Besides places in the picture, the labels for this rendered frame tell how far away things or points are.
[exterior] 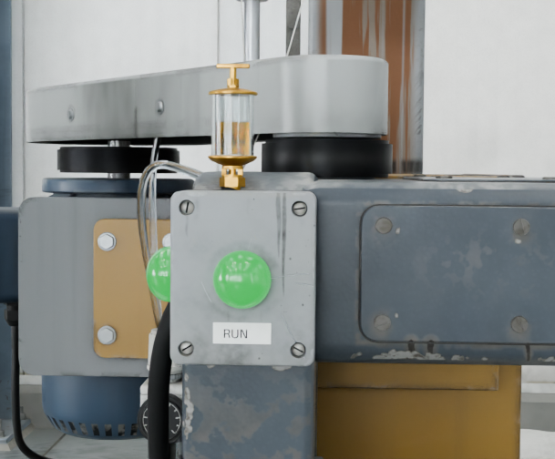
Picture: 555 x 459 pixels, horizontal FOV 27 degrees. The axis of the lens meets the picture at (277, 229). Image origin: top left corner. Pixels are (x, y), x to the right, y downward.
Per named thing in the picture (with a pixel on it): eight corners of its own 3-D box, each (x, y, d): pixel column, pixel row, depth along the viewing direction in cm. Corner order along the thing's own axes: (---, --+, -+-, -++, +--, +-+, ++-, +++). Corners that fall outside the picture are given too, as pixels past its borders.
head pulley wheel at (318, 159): (257, 176, 74) (257, 137, 74) (264, 176, 83) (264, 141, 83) (395, 178, 74) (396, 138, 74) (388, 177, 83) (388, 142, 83)
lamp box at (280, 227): (169, 364, 59) (169, 190, 59) (180, 351, 64) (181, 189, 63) (314, 367, 59) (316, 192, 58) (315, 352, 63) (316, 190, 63)
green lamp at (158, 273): (141, 304, 60) (141, 248, 60) (150, 298, 63) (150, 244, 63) (190, 305, 60) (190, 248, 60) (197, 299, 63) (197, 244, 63)
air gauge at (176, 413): (136, 444, 84) (136, 395, 84) (139, 439, 86) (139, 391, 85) (186, 445, 84) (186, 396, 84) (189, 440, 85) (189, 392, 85)
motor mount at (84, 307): (14, 378, 103) (13, 197, 102) (33, 365, 109) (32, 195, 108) (330, 382, 101) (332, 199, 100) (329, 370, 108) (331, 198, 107)
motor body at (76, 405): (23, 443, 107) (22, 178, 106) (60, 410, 122) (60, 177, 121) (185, 447, 106) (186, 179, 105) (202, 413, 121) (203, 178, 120)
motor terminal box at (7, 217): (-22, 335, 103) (-22, 207, 103) (-37, 320, 113) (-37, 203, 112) (70, 330, 107) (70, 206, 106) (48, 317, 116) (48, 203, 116)
